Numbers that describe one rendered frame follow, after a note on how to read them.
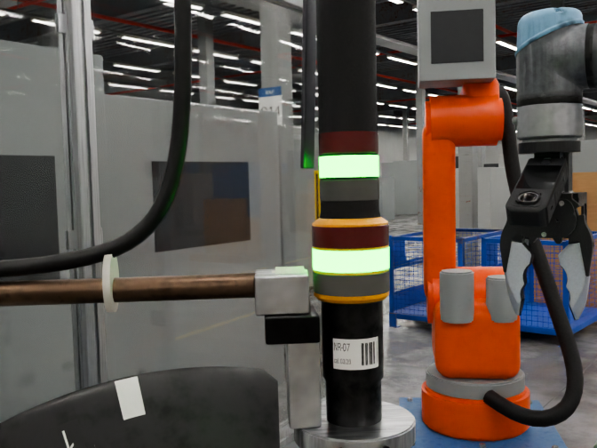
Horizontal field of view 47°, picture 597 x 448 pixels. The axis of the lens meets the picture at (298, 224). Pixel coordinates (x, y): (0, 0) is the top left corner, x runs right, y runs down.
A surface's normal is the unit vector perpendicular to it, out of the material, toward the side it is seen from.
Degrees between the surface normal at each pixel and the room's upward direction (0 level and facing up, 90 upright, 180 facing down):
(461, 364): 90
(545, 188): 30
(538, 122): 90
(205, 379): 41
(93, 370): 90
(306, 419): 90
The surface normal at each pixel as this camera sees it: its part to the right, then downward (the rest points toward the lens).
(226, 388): 0.23, -0.72
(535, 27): -0.72, 0.02
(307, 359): 0.06, 0.07
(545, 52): -0.52, 0.07
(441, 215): -0.14, 0.17
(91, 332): 0.85, 0.01
